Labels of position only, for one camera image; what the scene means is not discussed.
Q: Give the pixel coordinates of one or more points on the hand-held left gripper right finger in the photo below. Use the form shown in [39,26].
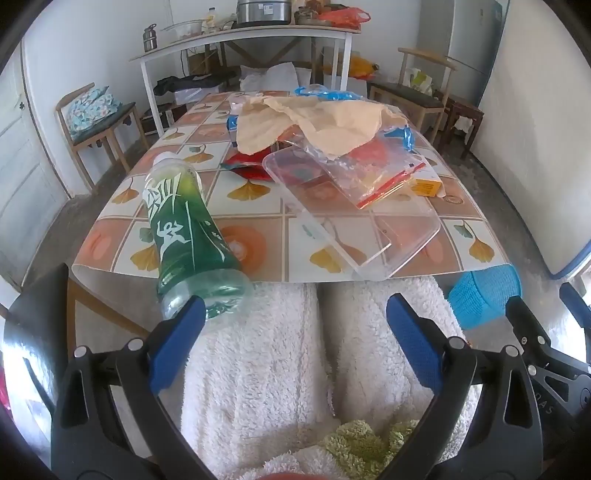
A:
[415,341]

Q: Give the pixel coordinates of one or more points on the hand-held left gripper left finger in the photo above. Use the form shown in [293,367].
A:
[178,341]

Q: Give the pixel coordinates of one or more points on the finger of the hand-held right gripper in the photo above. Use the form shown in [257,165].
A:
[521,318]
[572,295]

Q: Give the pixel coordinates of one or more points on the blue plastic basket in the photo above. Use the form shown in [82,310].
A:
[485,295]

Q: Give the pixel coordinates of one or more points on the green plastic bottle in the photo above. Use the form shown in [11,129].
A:
[184,221]

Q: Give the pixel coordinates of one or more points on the red snack bag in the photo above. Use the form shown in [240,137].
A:
[244,166]

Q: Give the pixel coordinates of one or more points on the blue plastic wrapper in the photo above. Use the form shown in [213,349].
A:
[332,92]
[401,136]

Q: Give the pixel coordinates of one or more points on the beige cloth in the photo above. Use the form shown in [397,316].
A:
[323,120]

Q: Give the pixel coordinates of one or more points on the clear plastic container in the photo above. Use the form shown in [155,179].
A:
[369,240]

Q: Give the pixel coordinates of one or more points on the patterned tablecloth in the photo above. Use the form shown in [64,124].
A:
[120,221]

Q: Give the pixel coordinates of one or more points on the yellow box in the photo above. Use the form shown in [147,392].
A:
[429,184]

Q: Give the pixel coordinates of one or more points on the clear zip bag red seal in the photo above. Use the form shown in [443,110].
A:
[383,175]

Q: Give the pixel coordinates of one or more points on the dark wooden stool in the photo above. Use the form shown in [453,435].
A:
[464,110]

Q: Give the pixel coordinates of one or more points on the wooden chair with floral cushion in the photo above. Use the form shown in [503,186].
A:
[92,143]

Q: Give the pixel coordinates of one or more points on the blue and white carton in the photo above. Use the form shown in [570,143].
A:
[231,127]

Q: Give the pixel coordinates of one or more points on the white door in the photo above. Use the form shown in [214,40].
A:
[27,175]

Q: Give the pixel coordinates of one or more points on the floral cushion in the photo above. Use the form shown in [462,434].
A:
[92,110]

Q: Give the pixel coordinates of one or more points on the clear plastic wrapper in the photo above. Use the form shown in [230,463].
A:
[244,101]

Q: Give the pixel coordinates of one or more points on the wooden chair dark seat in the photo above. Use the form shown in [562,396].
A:
[406,92]

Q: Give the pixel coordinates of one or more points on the white and green bag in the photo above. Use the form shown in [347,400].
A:
[420,81]

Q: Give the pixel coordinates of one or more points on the black cloth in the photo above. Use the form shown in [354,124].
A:
[194,83]

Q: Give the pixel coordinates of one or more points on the yellow bag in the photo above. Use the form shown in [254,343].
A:
[362,67]

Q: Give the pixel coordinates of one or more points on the cardboard box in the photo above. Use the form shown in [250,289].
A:
[203,60]

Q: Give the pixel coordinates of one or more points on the white sack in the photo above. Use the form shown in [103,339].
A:
[277,76]

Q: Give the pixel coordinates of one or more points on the steel thermos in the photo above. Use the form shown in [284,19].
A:
[150,39]

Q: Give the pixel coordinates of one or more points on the glass bowl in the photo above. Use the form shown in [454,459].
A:
[184,28]

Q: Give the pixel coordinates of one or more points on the small plastic bottle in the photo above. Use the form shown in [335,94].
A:
[211,21]

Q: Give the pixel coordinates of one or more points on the white table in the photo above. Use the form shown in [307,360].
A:
[277,31]

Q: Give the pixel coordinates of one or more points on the red plastic bag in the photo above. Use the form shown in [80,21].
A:
[346,17]

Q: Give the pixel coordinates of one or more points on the steel pot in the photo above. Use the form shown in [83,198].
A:
[263,11]

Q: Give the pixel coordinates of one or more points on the dark food bowl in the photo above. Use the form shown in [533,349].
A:
[309,14]

